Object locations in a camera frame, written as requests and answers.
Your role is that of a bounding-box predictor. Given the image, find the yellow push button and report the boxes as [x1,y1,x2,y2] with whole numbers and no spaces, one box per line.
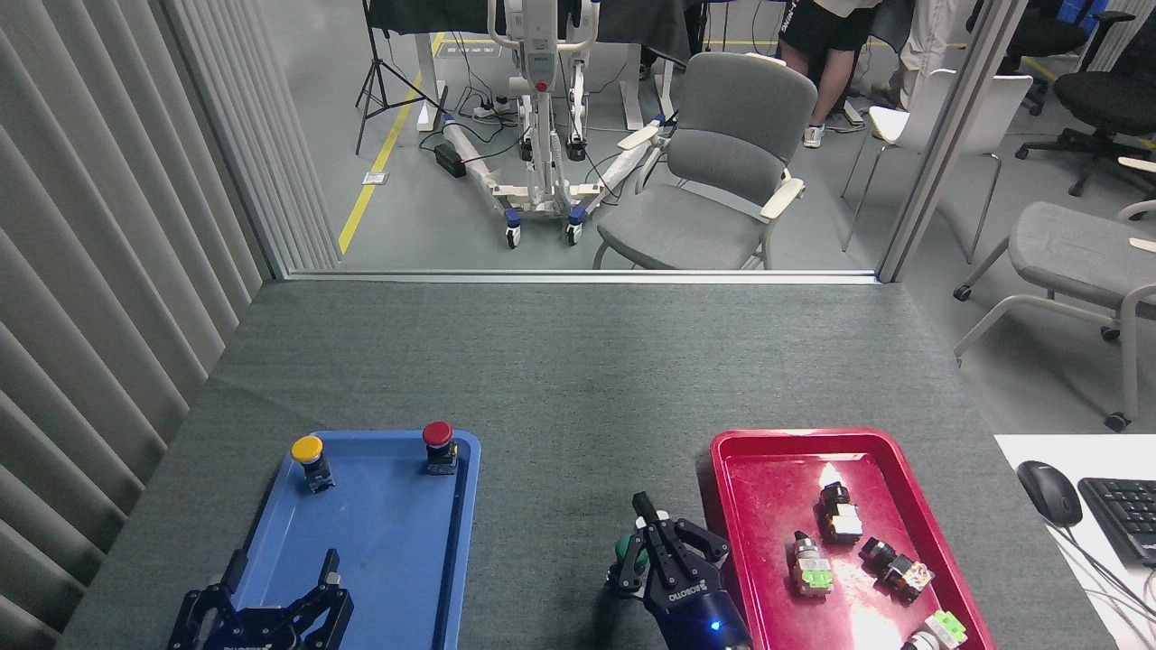
[291,435,335,494]

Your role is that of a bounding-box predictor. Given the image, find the black tripod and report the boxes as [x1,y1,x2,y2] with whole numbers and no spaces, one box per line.
[354,0,449,156]

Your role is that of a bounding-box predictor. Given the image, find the silver switch with green base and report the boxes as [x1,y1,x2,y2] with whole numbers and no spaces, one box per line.
[792,531,834,598]

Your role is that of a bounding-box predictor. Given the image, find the mouse cable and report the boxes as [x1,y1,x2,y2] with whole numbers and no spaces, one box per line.
[1050,524,1156,626]

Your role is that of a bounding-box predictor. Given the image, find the black and white switch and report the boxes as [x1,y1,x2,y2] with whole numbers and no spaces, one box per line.
[817,482,864,545]

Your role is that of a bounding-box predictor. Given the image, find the black keyboard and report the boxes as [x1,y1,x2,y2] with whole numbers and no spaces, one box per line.
[1077,477,1156,568]

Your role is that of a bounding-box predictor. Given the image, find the white stand on wheels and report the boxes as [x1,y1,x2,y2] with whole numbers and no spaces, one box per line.
[441,0,671,249]

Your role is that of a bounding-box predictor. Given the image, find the black computer mouse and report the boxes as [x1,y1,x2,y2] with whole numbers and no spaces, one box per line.
[1017,460,1084,529]

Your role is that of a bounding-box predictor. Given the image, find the green push button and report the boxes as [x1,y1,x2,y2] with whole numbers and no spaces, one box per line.
[615,534,649,583]

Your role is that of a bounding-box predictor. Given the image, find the red push button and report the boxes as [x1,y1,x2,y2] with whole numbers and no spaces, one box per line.
[422,421,459,476]

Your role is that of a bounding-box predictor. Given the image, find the grey armchair with cream armrests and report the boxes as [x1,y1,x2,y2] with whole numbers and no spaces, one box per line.
[592,51,819,271]

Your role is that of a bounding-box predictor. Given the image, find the red plastic tray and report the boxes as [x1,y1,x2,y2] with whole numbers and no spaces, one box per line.
[709,428,997,650]

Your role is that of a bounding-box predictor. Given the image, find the black switch with orange base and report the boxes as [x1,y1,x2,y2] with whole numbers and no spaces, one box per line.
[858,536,936,603]

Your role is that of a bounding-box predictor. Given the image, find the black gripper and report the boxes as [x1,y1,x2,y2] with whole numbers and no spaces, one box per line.
[168,548,354,650]
[606,491,753,650]

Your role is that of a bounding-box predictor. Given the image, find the black office chair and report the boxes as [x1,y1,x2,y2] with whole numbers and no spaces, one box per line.
[1015,11,1156,199]
[966,0,1137,117]

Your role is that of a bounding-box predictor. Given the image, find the silver post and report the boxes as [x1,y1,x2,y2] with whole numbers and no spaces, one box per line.
[877,0,1031,284]

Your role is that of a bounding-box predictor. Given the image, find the grey armchair on castors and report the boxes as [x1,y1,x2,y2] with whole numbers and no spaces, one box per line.
[952,200,1156,432]

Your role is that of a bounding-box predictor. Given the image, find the white plastic chair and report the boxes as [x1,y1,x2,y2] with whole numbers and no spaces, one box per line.
[841,68,1034,265]

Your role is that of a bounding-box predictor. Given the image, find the blue plastic tray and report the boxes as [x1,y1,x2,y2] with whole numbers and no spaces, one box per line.
[203,430,481,650]

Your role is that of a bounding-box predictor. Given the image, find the person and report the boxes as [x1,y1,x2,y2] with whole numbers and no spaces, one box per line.
[871,0,973,115]
[778,0,891,149]

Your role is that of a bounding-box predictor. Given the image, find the white and green switch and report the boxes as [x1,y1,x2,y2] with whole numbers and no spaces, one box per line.
[901,610,969,650]

